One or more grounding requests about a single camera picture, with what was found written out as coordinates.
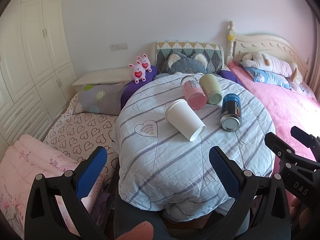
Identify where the white paper cup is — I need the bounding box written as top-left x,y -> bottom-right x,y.
165,99 -> 206,142

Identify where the cream bedside shelf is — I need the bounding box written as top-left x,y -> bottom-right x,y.
73,67 -> 132,87

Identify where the cream wardrobe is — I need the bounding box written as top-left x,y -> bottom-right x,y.
1,0 -> 76,153

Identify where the pale green cup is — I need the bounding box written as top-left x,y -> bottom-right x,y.
199,74 -> 223,105

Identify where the folded pink floral quilt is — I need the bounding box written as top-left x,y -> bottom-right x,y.
0,134 -> 106,240

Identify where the striped light blue quilt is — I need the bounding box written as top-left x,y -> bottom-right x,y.
112,74 -> 275,222

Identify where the front pink bunny toy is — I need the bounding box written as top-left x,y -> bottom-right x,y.
128,60 -> 146,83

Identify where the pink curtain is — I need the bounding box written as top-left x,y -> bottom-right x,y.
306,17 -> 320,98

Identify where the grey cat plush cushion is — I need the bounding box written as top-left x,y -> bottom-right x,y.
162,52 -> 209,74

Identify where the grey flower pillow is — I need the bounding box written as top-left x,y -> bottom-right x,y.
74,82 -> 129,115

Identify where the white pink plush dog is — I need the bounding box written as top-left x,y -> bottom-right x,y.
242,51 -> 303,85

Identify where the operator thumb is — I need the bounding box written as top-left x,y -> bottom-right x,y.
117,221 -> 153,240

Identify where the pink fleece blanket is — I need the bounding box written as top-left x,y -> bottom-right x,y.
227,62 -> 320,205

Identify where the pink clear plastic cup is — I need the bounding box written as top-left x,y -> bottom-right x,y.
181,75 -> 207,111

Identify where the blue cartoon pillow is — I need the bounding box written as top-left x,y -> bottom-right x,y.
244,67 -> 291,89

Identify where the cream wooden bed headboard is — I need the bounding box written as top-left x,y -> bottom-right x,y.
225,21 -> 311,82

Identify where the rear pink bunny toy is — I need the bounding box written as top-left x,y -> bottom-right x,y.
136,54 -> 152,72

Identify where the heart pattern bed sheet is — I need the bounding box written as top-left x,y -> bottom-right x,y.
42,92 -> 121,165

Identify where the white wall socket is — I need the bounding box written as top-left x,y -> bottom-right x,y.
110,43 -> 129,51

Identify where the pink bunny toy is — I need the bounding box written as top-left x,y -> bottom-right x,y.
136,54 -> 152,72
128,60 -> 146,83

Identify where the purple pillow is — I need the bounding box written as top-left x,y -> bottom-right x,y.
120,65 -> 158,109

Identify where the quilted diamond pattern headboard cover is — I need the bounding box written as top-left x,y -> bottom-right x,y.
155,41 -> 225,74

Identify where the blue black CoolTowel can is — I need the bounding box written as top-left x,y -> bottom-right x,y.
220,93 -> 242,132

